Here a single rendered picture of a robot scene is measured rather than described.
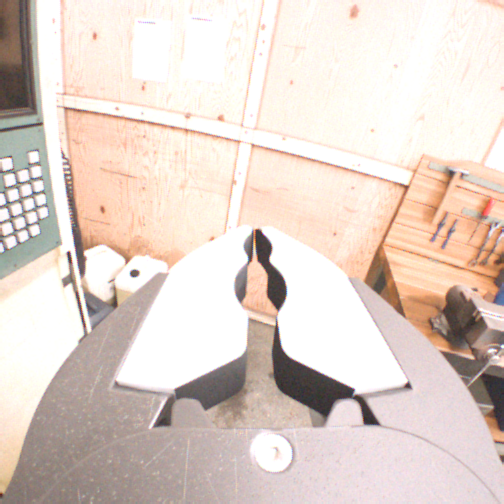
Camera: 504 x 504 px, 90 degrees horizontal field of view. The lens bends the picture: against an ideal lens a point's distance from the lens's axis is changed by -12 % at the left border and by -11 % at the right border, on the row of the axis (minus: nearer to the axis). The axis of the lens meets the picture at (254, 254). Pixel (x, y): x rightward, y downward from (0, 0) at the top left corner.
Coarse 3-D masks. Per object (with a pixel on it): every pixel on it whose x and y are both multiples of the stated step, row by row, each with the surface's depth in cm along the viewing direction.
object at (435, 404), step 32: (384, 320) 7; (416, 352) 6; (416, 384) 6; (448, 384) 6; (384, 416) 5; (416, 416) 5; (448, 416) 5; (480, 416) 5; (448, 448) 5; (480, 448) 4
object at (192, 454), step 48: (144, 432) 4; (192, 432) 4; (240, 432) 4; (288, 432) 4; (336, 432) 5; (384, 432) 4; (96, 480) 4; (144, 480) 4; (192, 480) 4; (240, 480) 4; (288, 480) 4; (336, 480) 4; (384, 480) 4; (432, 480) 4; (480, 480) 4
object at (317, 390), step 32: (288, 256) 10; (320, 256) 10; (288, 288) 8; (320, 288) 8; (352, 288) 9; (288, 320) 7; (320, 320) 7; (352, 320) 7; (288, 352) 6; (320, 352) 6; (352, 352) 6; (384, 352) 6; (288, 384) 7; (320, 384) 6; (352, 384) 6; (384, 384) 6; (320, 416) 7
